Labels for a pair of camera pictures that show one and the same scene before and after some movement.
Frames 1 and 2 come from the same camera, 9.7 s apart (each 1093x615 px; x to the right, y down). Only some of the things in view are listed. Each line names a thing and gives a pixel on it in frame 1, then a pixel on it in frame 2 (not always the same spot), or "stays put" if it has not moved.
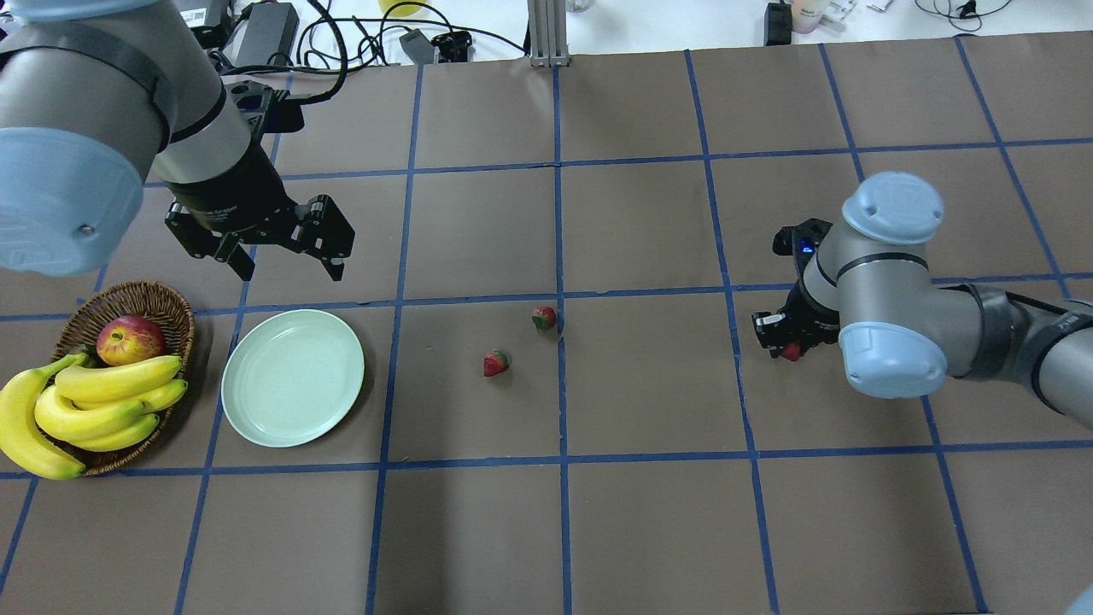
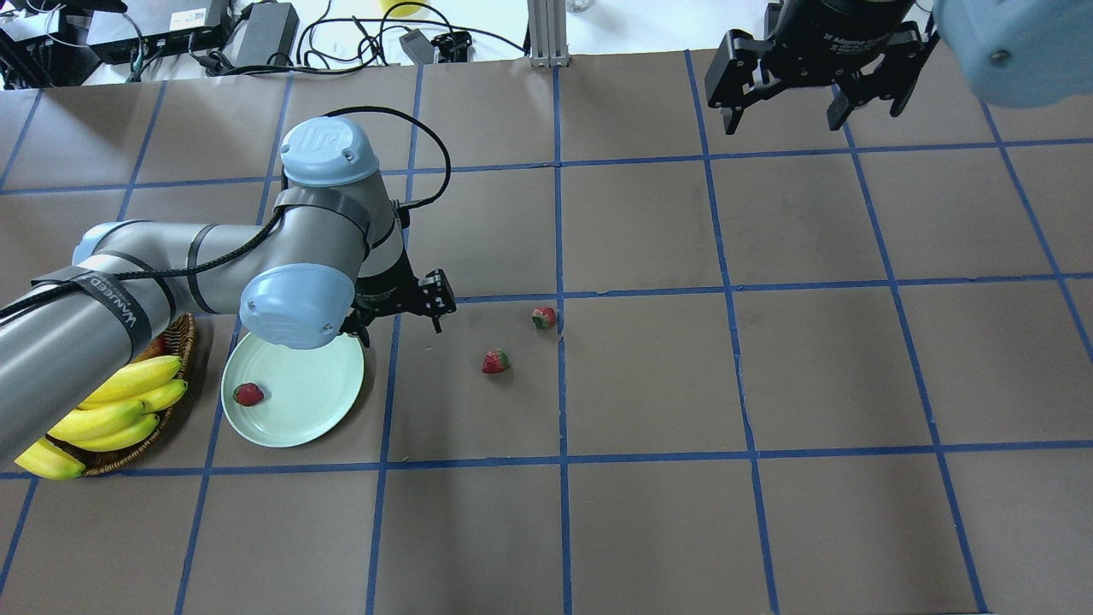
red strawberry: [791, 351] → [248, 394]
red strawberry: [544, 317] stays put
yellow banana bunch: [91, 409] stays put
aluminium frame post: [548, 33] stays put
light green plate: [291, 378] stays put
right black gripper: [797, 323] → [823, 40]
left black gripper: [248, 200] → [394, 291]
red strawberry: [494, 363] stays put
